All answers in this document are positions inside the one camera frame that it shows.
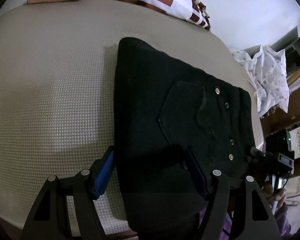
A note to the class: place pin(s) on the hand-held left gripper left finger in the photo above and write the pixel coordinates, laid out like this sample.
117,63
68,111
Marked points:
105,172

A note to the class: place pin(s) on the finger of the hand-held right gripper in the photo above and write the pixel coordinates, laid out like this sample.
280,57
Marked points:
257,153

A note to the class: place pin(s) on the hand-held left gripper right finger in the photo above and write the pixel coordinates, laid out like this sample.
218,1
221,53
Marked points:
198,171

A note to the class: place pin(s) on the black pants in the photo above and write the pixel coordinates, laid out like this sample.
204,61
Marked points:
165,92

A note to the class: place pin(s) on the person's right hand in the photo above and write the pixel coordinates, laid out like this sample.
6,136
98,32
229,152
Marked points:
275,193

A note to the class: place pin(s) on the white patterned box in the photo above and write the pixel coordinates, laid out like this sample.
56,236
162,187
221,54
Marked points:
297,140

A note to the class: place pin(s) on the wooden cabinet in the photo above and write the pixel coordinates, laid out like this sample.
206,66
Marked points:
298,105

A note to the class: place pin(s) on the person's purple clothing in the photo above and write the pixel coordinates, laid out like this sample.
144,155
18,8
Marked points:
282,226

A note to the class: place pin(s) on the white dotted cloth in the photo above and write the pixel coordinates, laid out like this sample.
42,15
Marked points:
270,80

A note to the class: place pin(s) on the beige woven bed mat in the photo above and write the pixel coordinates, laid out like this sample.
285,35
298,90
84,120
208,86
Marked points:
52,80

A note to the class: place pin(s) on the white shelf unit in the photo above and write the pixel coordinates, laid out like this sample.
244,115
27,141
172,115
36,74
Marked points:
298,42

